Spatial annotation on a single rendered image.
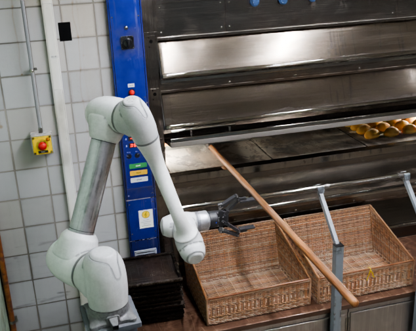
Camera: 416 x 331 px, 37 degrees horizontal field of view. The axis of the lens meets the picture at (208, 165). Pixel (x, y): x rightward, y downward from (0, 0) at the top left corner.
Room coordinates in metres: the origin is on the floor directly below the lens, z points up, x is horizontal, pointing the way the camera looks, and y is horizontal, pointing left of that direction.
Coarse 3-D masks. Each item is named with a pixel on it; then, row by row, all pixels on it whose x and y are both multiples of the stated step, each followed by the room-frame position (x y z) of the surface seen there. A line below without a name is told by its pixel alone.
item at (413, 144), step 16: (384, 144) 3.37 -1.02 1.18; (400, 144) 3.36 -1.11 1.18; (272, 160) 3.19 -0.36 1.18; (288, 160) 3.18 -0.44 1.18; (304, 160) 3.20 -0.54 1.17; (320, 160) 3.22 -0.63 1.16; (336, 160) 3.25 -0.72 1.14; (176, 176) 3.02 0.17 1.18; (192, 176) 3.04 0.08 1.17; (208, 176) 3.06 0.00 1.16; (224, 176) 3.08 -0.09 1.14
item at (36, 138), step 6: (36, 132) 2.83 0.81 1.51; (48, 132) 2.83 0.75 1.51; (30, 138) 2.78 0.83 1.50; (36, 138) 2.78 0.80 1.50; (42, 138) 2.79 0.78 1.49; (36, 144) 2.78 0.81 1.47; (48, 144) 2.79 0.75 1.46; (36, 150) 2.78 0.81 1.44; (42, 150) 2.78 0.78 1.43; (48, 150) 2.79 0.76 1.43
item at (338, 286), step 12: (228, 168) 3.05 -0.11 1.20; (240, 180) 2.87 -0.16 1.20; (252, 192) 2.71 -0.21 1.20; (264, 204) 2.56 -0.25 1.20; (276, 216) 2.43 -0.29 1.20; (288, 228) 2.31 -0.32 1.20; (300, 240) 2.20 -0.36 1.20; (312, 252) 2.10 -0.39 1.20; (336, 288) 1.87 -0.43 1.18; (348, 300) 1.78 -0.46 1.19
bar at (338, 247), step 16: (384, 176) 2.91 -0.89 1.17; (400, 176) 2.93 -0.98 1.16; (272, 192) 2.76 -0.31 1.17; (288, 192) 2.77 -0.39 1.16; (304, 192) 2.80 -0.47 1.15; (320, 192) 2.81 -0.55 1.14; (192, 208) 2.65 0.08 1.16; (336, 240) 2.63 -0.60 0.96; (336, 256) 2.59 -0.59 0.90; (336, 272) 2.59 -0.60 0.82; (336, 304) 2.60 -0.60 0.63; (336, 320) 2.60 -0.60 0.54
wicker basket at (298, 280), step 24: (216, 240) 3.01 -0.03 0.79; (240, 240) 3.05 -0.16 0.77; (264, 240) 3.08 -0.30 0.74; (288, 240) 2.96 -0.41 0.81; (192, 264) 2.77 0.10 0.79; (216, 264) 2.98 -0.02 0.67; (240, 264) 3.01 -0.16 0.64; (264, 264) 3.04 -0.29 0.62; (288, 264) 2.95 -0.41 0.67; (192, 288) 2.81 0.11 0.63; (216, 288) 2.86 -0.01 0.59; (240, 288) 2.85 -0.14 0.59; (264, 288) 2.61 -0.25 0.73; (288, 288) 2.65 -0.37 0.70; (216, 312) 2.55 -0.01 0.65; (240, 312) 2.58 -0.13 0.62; (264, 312) 2.62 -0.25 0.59
